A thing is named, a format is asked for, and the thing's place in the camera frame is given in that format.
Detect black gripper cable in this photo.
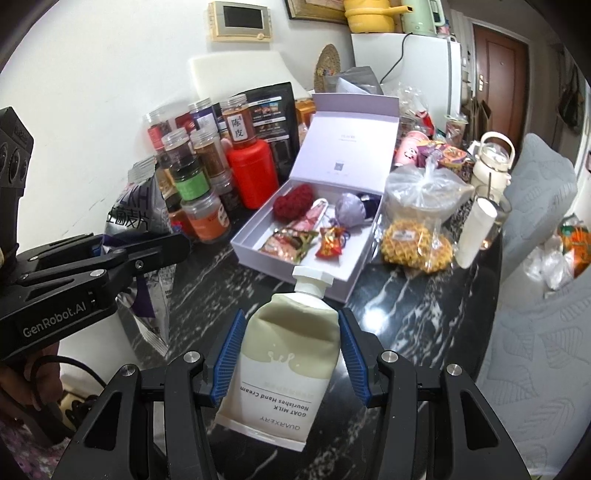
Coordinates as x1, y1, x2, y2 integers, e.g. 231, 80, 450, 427
27, 354, 108, 417

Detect dark purple tassel ornament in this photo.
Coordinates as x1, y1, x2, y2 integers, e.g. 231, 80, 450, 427
358, 191, 382, 218

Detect bag of yellow waffles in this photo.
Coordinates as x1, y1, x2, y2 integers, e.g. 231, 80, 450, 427
379, 219, 456, 273

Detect red gold candy packet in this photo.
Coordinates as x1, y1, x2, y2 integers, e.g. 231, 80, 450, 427
315, 226, 347, 256

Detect clear wrapped cup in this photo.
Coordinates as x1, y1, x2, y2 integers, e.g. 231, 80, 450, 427
443, 113, 467, 149

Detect green electric kettle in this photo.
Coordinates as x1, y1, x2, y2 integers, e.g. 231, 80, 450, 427
401, 0, 447, 37

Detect grey foil pouch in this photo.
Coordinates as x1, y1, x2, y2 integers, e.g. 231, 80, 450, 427
323, 66, 384, 96

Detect black power cable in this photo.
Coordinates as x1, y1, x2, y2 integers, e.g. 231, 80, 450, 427
379, 32, 414, 84

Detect pink cone-shaped packet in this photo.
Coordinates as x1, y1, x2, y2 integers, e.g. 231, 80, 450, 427
281, 198, 330, 236

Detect person's left hand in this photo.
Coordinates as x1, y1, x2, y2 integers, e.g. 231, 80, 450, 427
0, 353, 62, 418

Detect white fridge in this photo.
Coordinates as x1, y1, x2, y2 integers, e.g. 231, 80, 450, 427
350, 32, 465, 133

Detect wall intercom panel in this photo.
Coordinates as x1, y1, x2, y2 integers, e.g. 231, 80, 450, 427
208, 0, 273, 42

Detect group of clear spice jars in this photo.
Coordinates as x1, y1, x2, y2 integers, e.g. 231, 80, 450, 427
145, 92, 253, 243

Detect orange box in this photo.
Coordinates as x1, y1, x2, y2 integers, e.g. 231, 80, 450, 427
295, 99, 317, 128

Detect red canister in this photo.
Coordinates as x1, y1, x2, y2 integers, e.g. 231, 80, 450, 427
225, 138, 280, 211

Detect black hanging handbag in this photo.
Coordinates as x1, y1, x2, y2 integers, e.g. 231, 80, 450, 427
556, 65, 585, 135

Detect grey embroidered pouch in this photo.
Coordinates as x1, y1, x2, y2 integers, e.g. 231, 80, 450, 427
333, 192, 370, 241

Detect clear plastic bags heap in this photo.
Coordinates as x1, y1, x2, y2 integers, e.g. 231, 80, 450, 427
524, 235, 576, 296

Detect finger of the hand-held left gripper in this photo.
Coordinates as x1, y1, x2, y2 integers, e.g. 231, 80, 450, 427
17, 233, 105, 274
22, 233, 191, 292

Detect silver purple oat packet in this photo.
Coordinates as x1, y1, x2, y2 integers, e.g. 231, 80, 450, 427
104, 159, 174, 356

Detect orange-lid instant noodle cup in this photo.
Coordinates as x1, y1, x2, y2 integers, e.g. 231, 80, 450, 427
438, 143, 476, 174

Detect white foam board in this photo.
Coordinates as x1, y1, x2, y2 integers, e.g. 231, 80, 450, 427
187, 51, 308, 110

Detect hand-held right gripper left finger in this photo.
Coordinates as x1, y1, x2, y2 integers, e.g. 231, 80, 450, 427
51, 309, 247, 480

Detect woven straw fan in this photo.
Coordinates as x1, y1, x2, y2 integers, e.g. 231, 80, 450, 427
314, 43, 342, 93

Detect cream hand cream tube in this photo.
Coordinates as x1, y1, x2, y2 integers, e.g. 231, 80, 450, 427
215, 265, 344, 452

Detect floral patterned cloth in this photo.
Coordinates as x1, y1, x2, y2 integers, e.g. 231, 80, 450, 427
0, 415, 62, 480

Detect lavender gift box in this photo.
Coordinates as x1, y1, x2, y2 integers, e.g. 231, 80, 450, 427
230, 92, 400, 305

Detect pink panda cup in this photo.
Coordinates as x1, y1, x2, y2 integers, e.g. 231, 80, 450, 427
393, 131, 421, 167

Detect cream kettle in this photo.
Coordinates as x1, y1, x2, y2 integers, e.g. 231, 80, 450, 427
471, 131, 516, 188

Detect tied clear plastic bag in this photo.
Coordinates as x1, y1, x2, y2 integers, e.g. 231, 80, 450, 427
385, 154, 476, 223

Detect white paper roll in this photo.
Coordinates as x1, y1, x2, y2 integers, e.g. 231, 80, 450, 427
455, 196, 500, 269

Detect clear bag red snacks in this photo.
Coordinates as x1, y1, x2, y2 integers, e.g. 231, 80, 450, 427
399, 83, 437, 135

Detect orange plastic bag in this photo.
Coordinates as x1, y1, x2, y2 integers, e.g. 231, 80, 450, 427
558, 217, 591, 278

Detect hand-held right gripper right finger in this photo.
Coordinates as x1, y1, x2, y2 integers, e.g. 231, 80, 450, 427
338, 308, 528, 480

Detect brown wooden door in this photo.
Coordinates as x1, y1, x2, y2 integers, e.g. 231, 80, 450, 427
466, 21, 530, 144

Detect glass cup with straw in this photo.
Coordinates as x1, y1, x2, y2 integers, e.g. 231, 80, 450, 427
475, 185, 513, 250

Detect dark red knitted heart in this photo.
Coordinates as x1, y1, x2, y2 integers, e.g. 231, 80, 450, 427
273, 184, 313, 216

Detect yellow pot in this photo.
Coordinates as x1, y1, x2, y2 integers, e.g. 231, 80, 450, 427
344, 0, 398, 33

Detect black printed pouch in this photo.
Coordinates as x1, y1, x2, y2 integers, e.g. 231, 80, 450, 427
242, 82, 304, 186

